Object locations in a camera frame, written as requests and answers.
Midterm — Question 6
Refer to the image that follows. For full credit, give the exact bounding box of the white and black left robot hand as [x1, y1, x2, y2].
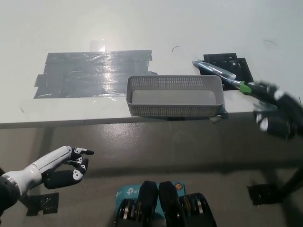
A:
[1, 145, 95, 197]

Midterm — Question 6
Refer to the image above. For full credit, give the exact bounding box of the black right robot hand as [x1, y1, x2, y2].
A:
[252, 80, 303, 142]

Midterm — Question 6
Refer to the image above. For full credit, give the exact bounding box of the silver trowel with green-black handle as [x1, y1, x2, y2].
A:
[192, 60, 279, 107]

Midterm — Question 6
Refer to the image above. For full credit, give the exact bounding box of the black tape patch on desk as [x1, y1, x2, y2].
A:
[200, 53, 254, 90]

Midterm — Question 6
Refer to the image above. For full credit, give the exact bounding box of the black floor tape patch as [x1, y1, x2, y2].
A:
[25, 192, 59, 217]
[246, 183, 291, 205]

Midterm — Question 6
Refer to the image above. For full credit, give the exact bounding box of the small grey tape piece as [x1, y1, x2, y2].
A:
[209, 104, 229, 125]

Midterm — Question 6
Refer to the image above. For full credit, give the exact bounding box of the teal tp-link box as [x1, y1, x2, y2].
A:
[115, 181, 185, 216]

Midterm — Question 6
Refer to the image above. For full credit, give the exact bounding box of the grey perforated plastic basket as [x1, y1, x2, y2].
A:
[125, 75, 225, 118]

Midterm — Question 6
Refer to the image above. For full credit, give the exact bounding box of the large grey duct tape patch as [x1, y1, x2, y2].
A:
[33, 49, 158, 100]

